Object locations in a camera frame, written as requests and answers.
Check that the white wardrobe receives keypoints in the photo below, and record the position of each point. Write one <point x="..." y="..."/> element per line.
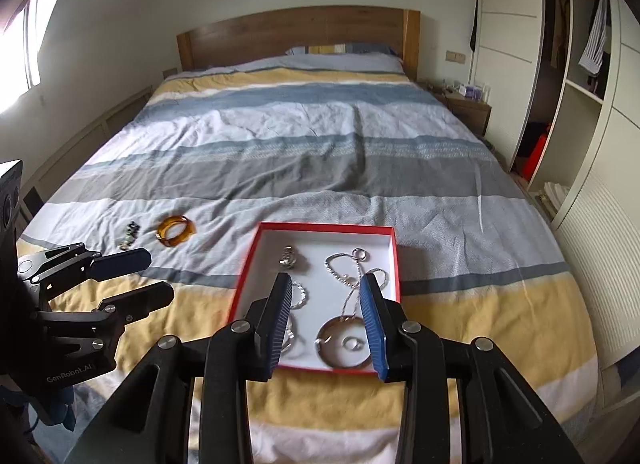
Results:
<point x="592" y="147"/>

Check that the red white shallow box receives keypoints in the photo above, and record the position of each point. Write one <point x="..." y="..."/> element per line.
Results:
<point x="331" y="259"/>

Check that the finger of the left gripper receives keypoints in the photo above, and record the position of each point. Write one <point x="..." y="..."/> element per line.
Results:
<point x="136" y="305"/>
<point x="100" y="263"/>

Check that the red object in wardrobe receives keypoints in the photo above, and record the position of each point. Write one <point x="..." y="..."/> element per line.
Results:
<point x="530" y="162"/>

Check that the hanging striped shirt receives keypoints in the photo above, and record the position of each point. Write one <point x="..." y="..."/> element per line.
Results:
<point x="591" y="59"/>

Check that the wooden nightstand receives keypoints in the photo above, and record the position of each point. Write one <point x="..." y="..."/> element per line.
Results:
<point x="474" y="114"/>

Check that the wall switch plate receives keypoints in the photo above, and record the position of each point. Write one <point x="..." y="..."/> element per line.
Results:
<point x="455" y="57"/>

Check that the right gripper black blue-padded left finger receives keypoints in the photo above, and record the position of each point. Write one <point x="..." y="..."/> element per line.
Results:
<point x="147" y="419"/>

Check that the wooden headboard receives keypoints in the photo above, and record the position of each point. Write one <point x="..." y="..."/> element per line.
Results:
<point x="270" y="33"/>

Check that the striped duvet bed cover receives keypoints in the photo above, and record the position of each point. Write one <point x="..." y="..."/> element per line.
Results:
<point x="333" y="140"/>

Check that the wide gold bangle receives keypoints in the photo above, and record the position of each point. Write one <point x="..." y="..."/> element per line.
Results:
<point x="341" y="344"/>

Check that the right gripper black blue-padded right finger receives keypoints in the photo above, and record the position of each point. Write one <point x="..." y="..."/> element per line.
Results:
<point x="502" y="419"/>

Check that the thin gold bangle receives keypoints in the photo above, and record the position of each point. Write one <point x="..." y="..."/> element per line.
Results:
<point x="288" y="336"/>

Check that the items on nightstand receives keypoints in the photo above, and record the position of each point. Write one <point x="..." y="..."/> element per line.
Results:
<point x="454" y="89"/>

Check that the bright window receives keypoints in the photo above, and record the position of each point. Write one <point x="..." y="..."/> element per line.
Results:
<point x="20" y="46"/>

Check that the silver charm pendant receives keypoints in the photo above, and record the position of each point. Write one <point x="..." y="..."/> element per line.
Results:
<point x="289" y="257"/>

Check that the amber resin bangle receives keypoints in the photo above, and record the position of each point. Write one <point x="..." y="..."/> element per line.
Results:
<point x="174" y="230"/>

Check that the striped pillow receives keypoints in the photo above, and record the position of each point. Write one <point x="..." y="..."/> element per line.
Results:
<point x="349" y="48"/>

